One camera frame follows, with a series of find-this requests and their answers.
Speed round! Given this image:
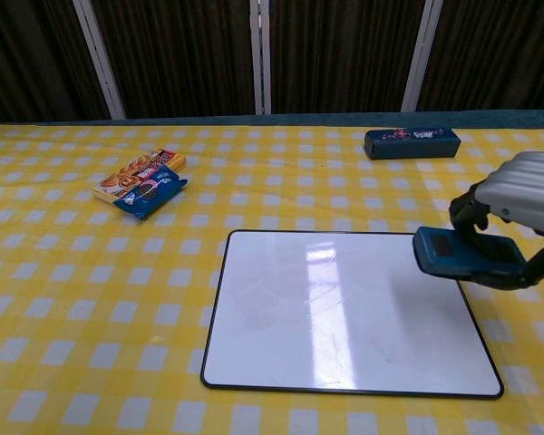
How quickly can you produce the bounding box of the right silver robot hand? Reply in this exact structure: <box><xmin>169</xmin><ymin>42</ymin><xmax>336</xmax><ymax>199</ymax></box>
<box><xmin>449</xmin><ymin>150</ymin><xmax>544</xmax><ymax>289</ymax></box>

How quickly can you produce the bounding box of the blue whiteboard eraser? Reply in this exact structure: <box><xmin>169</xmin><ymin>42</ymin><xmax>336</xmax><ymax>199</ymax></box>
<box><xmin>412</xmin><ymin>226</ymin><xmax>528</xmax><ymax>290</ymax></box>

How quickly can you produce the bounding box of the white dry-erase board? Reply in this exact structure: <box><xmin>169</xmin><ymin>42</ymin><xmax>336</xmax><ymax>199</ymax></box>
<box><xmin>200</xmin><ymin>229</ymin><xmax>505</xmax><ymax>401</ymax></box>

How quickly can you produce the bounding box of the dark blue rectangular box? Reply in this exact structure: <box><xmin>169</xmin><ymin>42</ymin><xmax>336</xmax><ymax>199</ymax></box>
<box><xmin>363</xmin><ymin>127</ymin><xmax>462</xmax><ymax>161</ymax></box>

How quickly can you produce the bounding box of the blue cookie packet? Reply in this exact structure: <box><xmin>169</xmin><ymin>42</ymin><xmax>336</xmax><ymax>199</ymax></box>
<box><xmin>112</xmin><ymin>165</ymin><xmax>190</xmax><ymax>222</ymax></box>

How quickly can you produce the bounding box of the yellow biscuit box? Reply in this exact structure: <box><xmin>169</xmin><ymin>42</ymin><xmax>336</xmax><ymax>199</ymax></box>
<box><xmin>92</xmin><ymin>149</ymin><xmax>188</xmax><ymax>203</ymax></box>

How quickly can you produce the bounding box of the yellow checkered tablecloth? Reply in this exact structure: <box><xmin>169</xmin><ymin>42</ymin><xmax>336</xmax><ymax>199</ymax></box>
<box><xmin>0</xmin><ymin>122</ymin><xmax>544</xmax><ymax>435</ymax></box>

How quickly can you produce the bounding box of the white folding screen frame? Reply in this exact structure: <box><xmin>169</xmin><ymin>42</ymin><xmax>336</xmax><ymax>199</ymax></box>
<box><xmin>72</xmin><ymin>0</ymin><xmax>127</xmax><ymax>121</ymax></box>
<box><xmin>248</xmin><ymin>0</ymin><xmax>273</xmax><ymax>115</ymax></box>
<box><xmin>401</xmin><ymin>0</ymin><xmax>444</xmax><ymax>112</ymax></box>

